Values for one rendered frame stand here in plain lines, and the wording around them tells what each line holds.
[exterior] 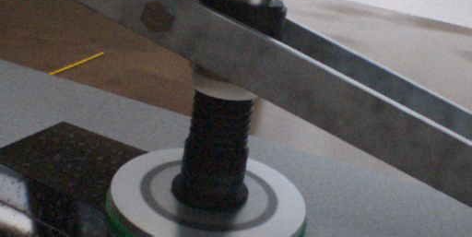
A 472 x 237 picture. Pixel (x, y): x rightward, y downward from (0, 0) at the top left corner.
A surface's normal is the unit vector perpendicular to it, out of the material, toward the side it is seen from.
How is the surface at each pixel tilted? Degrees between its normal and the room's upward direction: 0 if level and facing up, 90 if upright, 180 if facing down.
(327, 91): 90
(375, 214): 0
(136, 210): 0
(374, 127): 90
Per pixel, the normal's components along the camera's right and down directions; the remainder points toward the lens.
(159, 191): 0.15, -0.92
